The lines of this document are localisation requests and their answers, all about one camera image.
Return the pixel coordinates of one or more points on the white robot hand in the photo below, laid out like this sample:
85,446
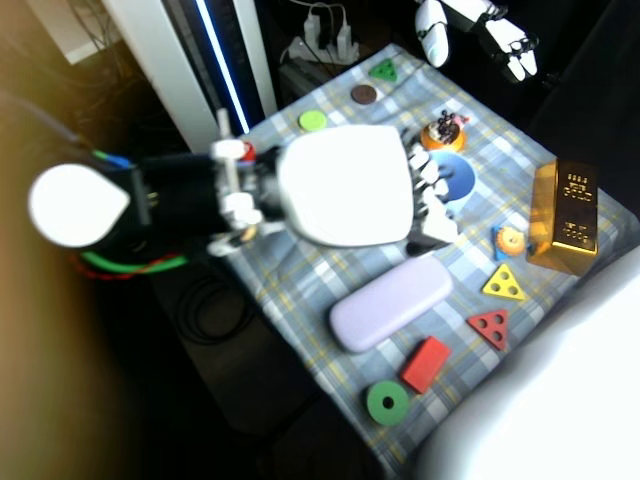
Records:
345,185
434,40

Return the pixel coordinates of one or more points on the chocolate topped cupcake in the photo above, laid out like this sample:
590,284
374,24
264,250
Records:
442,135

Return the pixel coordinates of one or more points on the blue plastic cup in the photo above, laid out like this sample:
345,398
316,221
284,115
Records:
462,177

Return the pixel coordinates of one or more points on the green triangle block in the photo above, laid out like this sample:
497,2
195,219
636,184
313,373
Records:
384,71

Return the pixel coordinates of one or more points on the green sandwich cookie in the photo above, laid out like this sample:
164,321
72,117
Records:
312,121

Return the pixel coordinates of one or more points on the brown sandwich cookie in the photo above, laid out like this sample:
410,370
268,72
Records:
363,94

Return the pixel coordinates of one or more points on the white plug adapter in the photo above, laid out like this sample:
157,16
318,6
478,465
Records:
311,27
344,35

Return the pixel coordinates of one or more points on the blue plaid tablecloth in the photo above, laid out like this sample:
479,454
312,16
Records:
310,280

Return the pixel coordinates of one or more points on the red cylinder block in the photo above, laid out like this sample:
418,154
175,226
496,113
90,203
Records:
247,151

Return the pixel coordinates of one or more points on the lilac glasses case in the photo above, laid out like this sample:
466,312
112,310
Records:
390,302

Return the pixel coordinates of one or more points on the white power strip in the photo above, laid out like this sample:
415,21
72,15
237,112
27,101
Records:
305,52

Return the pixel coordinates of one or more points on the blue triangle block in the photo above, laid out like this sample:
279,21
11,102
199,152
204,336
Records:
496,245

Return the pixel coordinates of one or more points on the beige flower biscuit toy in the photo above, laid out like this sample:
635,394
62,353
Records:
512,241

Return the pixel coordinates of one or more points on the yellow triangle block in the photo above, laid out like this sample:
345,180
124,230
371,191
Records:
502,286

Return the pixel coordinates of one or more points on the red rectangular block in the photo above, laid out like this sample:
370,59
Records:
425,365

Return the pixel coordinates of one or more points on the red triangle block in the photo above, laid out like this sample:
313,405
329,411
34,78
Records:
492,325

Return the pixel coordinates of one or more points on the white column with blue light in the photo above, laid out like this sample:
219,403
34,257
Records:
170,75

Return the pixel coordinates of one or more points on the shiny gold bar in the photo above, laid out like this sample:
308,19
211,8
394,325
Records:
570,215

